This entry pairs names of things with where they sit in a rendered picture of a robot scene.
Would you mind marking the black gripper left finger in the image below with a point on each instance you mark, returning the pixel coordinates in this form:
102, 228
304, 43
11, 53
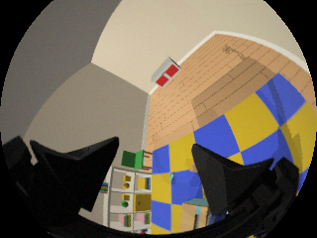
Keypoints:
80, 172

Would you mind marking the brown cube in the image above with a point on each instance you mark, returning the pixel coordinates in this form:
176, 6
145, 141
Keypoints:
193, 168

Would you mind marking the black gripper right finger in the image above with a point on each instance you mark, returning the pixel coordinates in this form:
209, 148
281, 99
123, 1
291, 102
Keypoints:
222, 179

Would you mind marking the long orange clear-fronted box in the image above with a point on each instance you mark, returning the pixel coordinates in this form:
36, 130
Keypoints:
195, 213

